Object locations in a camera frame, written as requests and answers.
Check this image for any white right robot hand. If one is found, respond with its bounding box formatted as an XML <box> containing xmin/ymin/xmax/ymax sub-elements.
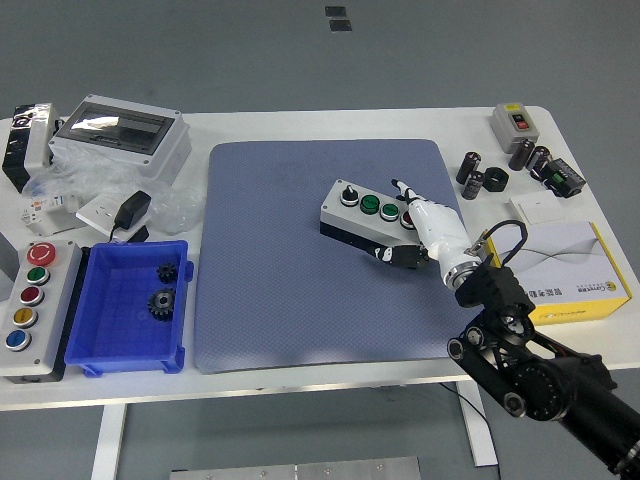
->
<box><xmin>370</xmin><ymin>178</ymin><xmax>480</xmax><ymax>282</ymax></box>

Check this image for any grey four-button control box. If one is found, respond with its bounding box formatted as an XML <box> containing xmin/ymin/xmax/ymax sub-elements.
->
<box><xmin>319</xmin><ymin>178</ymin><xmax>430</xmax><ymax>264</ymax></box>

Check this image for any grey five-button control box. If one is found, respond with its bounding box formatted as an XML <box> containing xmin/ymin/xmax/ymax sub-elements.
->
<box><xmin>0</xmin><ymin>238</ymin><xmax>84</xmax><ymax>385</ymax></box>

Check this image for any black hex nut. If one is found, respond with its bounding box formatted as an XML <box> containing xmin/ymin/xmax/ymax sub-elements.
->
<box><xmin>482</xmin><ymin>166</ymin><xmax>511</xmax><ymax>193</ymax></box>

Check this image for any black module with green terminal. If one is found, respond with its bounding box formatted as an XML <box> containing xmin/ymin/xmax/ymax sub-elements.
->
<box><xmin>532</xmin><ymin>157</ymin><xmax>587</xmax><ymax>200</ymax></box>

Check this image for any yellow and white cardboard box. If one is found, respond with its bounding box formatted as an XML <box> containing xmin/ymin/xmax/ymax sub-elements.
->
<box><xmin>482</xmin><ymin>221</ymin><xmax>634</xmax><ymax>327</ymax></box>

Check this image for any grey-blue table mat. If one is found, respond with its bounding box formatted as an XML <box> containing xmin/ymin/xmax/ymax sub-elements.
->
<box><xmin>192</xmin><ymin>138</ymin><xmax>496</xmax><ymax>375</ymax></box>

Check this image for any white table leg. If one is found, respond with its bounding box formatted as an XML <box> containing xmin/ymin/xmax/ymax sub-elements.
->
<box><xmin>90</xmin><ymin>403</ymin><xmax>129</xmax><ymax>480</ymax></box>
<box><xmin>455</xmin><ymin>382</ymin><xmax>499</xmax><ymax>468</ymax></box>

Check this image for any clear plastic bag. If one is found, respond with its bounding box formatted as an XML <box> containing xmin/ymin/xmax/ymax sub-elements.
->
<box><xmin>22</xmin><ymin>149</ymin><xmax>206</xmax><ymax>236</ymax></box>

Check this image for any large black bevel gear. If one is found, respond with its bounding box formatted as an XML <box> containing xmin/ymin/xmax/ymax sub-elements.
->
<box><xmin>146</xmin><ymin>287</ymin><xmax>177</xmax><ymax>324</ymax></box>

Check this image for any black power adapter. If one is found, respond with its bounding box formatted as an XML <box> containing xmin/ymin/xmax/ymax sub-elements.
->
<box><xmin>110</xmin><ymin>189</ymin><xmax>153</xmax><ymax>244</ymax></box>

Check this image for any blue plastic bin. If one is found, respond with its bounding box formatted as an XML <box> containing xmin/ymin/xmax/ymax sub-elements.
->
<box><xmin>63</xmin><ymin>239</ymin><xmax>195</xmax><ymax>377</ymax></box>

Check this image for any white circuit breaker module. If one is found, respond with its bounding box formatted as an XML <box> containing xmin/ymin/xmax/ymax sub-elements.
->
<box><xmin>19</xmin><ymin>192</ymin><xmax>84</xmax><ymax>237</ymax></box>

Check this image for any black and white wrapped device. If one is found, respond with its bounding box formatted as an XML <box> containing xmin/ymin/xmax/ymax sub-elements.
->
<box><xmin>1</xmin><ymin>102</ymin><xmax>62</xmax><ymax>194</ymax></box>

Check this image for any grey two-button switch box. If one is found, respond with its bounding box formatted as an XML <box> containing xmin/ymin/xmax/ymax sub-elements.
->
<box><xmin>489</xmin><ymin>103</ymin><xmax>541</xmax><ymax>155</ymax></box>

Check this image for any thin black cable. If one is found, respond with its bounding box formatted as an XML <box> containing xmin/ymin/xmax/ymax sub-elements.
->
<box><xmin>439</xmin><ymin>382</ymin><xmax>502</xmax><ymax>480</ymax></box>

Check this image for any grey metal base plate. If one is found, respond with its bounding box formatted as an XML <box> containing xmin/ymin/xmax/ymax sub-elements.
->
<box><xmin>169</xmin><ymin>455</ymin><xmax>422</xmax><ymax>480</ymax></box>

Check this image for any grey enclosure with clear cover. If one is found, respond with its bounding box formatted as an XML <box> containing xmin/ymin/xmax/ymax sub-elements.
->
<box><xmin>48</xmin><ymin>93</ymin><xmax>193</xmax><ymax>187</ymax></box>

